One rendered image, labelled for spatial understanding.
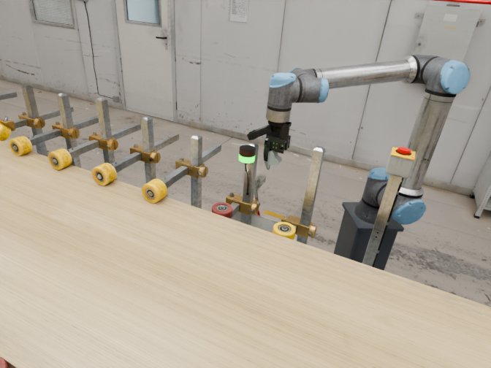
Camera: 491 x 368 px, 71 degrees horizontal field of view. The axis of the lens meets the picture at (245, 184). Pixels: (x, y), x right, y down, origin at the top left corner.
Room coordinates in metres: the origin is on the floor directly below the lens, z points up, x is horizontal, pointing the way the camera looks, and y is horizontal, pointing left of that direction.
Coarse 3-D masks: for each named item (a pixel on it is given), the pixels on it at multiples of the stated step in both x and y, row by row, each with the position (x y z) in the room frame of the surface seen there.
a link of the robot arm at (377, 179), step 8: (376, 168) 1.64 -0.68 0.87; (384, 168) 1.65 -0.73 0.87; (368, 176) 1.61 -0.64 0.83; (376, 176) 1.55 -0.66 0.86; (384, 176) 1.54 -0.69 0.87; (368, 184) 1.58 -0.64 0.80; (376, 184) 1.54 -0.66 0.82; (384, 184) 1.51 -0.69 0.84; (368, 192) 1.57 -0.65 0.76; (376, 192) 1.51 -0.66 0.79; (368, 200) 1.56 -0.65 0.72; (376, 200) 1.50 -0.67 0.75
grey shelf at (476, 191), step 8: (488, 160) 2.99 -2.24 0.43; (488, 168) 2.89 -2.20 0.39; (480, 176) 3.01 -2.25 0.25; (488, 176) 2.79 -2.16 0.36; (480, 184) 2.90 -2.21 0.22; (488, 184) 2.69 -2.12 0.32; (472, 192) 3.03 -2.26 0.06; (480, 192) 2.80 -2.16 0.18; (488, 192) 2.64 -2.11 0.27; (480, 200) 2.70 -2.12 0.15; (488, 200) 2.74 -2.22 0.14; (480, 208) 2.64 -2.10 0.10; (488, 208) 2.62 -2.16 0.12
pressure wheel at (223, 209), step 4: (216, 204) 1.10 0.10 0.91; (220, 204) 1.10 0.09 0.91; (224, 204) 1.10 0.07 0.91; (228, 204) 1.10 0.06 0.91; (212, 208) 1.07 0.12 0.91; (216, 208) 1.08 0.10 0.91; (220, 208) 1.08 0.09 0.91; (224, 208) 1.08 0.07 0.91; (228, 208) 1.08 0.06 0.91; (232, 208) 1.08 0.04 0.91; (216, 212) 1.05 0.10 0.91; (220, 212) 1.04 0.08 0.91; (224, 212) 1.05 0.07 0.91; (228, 212) 1.05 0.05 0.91; (224, 216) 1.04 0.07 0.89; (228, 216) 1.05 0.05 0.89
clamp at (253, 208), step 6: (228, 198) 1.21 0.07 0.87; (234, 198) 1.21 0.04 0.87; (240, 198) 1.22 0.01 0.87; (240, 204) 1.19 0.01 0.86; (246, 204) 1.18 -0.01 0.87; (252, 204) 1.18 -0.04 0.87; (258, 204) 1.19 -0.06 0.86; (240, 210) 1.19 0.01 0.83; (246, 210) 1.18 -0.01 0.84; (252, 210) 1.16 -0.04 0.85; (258, 210) 1.20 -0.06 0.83
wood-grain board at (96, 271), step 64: (0, 192) 1.07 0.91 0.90; (64, 192) 1.10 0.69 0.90; (128, 192) 1.14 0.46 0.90; (0, 256) 0.73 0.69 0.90; (64, 256) 0.76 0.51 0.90; (128, 256) 0.78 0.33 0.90; (192, 256) 0.80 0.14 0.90; (256, 256) 0.83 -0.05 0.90; (320, 256) 0.85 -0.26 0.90; (0, 320) 0.53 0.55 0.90; (64, 320) 0.54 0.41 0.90; (128, 320) 0.56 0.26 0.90; (192, 320) 0.57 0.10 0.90; (256, 320) 0.59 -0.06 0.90; (320, 320) 0.61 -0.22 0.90; (384, 320) 0.62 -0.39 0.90; (448, 320) 0.64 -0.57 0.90
